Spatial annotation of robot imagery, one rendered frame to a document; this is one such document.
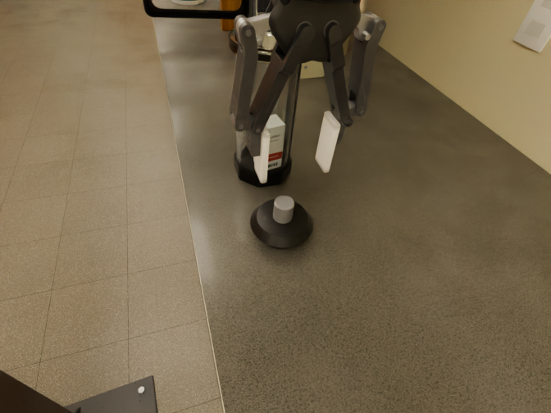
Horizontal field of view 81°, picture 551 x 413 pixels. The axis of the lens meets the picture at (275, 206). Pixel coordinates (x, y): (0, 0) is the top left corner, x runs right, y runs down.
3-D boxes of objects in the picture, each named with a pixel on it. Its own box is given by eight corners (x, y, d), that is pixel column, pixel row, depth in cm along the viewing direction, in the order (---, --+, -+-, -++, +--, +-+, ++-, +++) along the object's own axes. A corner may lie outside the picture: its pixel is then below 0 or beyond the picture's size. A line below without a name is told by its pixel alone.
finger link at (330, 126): (324, 111, 37) (330, 110, 37) (314, 158, 42) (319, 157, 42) (335, 124, 35) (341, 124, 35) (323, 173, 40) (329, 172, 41)
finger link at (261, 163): (270, 133, 33) (263, 133, 33) (266, 183, 38) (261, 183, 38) (261, 118, 35) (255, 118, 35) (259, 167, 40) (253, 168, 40)
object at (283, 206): (298, 205, 53) (303, 174, 48) (320, 249, 47) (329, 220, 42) (243, 215, 50) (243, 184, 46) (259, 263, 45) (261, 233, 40)
